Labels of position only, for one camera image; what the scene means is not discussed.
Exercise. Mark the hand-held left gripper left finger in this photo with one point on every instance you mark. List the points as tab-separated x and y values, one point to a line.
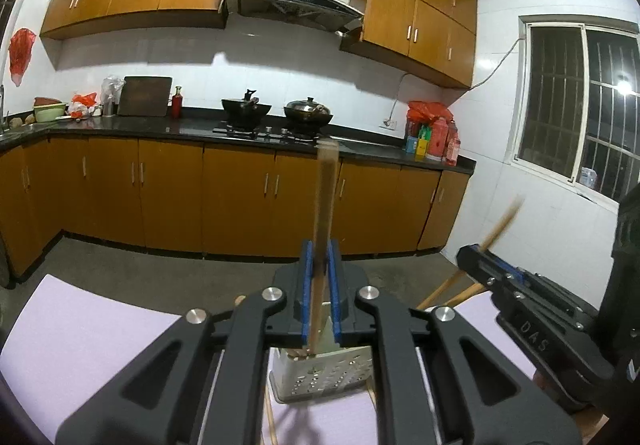
306	295

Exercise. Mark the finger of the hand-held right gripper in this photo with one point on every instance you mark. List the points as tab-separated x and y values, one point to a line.
480	270
530	277

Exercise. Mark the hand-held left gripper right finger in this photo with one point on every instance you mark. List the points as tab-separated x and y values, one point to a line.
336	295

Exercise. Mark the green perforated utensil holder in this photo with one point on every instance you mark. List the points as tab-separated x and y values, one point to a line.
320	377

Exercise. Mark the white container on windowsill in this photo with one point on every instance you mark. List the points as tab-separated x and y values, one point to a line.
588	177

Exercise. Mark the tall red bottle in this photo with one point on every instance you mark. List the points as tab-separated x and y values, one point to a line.
438	140
452	145

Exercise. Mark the green and yellow box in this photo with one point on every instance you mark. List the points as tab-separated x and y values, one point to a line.
419	145

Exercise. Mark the crumpled red plastic bag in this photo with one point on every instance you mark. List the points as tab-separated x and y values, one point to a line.
430	111

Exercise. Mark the gas stove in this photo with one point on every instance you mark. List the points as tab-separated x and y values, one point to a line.
265	132

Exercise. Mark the wooden lower kitchen cabinets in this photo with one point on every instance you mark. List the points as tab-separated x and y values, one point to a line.
170	195

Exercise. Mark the large barred window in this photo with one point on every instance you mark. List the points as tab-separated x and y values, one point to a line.
555	100

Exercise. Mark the lidded cooking pot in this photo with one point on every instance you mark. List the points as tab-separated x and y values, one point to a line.
307	112

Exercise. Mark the black wok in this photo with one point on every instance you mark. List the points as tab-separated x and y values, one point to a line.
246	111

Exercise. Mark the small red bottle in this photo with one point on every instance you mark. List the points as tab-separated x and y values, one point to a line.
176	106

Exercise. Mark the black kitchen countertop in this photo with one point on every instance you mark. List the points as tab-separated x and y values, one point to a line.
150	125

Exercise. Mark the lilac tablecloth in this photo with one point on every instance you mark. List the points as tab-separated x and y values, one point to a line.
75	335

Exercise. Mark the dark wooden cutting board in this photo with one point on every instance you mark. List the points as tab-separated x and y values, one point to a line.
145	97

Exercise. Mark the clear plastic bag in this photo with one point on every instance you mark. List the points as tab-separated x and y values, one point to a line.
111	95

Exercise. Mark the red and white bag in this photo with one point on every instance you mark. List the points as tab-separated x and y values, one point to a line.
82	106

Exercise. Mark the green basin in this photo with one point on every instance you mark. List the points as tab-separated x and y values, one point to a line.
50	114

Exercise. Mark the brown bowl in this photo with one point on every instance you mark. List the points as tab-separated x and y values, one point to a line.
47	101

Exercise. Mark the metal faucet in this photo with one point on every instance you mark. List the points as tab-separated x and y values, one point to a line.
3	112

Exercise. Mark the hanging red plastic bag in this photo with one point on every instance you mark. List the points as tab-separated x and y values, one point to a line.
22	55

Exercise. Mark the wall socket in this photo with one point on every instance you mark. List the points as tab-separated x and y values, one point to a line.
388	124

